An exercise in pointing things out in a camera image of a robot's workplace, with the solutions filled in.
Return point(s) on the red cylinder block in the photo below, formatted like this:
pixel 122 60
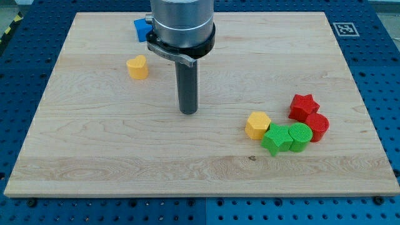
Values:
pixel 318 124

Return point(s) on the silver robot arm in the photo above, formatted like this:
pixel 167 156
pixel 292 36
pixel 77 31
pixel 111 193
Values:
pixel 182 23

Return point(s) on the green star block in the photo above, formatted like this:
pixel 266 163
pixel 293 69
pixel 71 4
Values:
pixel 277 139

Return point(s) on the red star block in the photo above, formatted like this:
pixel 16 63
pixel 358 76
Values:
pixel 302 106

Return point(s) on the blue cube block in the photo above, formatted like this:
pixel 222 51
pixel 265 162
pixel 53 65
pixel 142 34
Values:
pixel 142 28

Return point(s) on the black clamp with silver lever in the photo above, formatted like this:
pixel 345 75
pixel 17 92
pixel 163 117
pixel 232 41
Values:
pixel 186 56

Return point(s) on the yellow hexagon block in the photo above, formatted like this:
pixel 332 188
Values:
pixel 257 124

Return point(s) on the yellow heart block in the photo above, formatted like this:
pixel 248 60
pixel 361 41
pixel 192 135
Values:
pixel 137 67

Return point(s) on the green cylinder block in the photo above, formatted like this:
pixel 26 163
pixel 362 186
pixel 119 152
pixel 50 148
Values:
pixel 301 134

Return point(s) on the white fiducial marker tag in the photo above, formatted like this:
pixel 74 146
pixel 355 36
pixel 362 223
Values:
pixel 345 29

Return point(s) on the wooden board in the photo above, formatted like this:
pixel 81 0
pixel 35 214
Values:
pixel 98 133

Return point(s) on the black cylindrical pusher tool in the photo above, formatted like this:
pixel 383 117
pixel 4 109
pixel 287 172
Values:
pixel 187 87

